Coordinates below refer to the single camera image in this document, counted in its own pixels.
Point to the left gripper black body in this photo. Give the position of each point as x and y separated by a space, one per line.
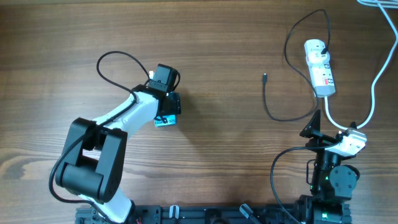
173 102

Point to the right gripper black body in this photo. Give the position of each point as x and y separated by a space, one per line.
324 137

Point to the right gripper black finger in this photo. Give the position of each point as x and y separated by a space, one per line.
353 125
312 129

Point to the smartphone with teal screen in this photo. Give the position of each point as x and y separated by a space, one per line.
168 120

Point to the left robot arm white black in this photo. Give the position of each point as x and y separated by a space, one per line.
92 161

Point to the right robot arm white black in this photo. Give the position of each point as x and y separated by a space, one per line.
332 182

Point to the white charger plug adapter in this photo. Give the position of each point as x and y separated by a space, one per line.
316 58

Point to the white power strip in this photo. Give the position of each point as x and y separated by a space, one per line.
321 76

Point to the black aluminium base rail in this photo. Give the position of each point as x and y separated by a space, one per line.
269 214

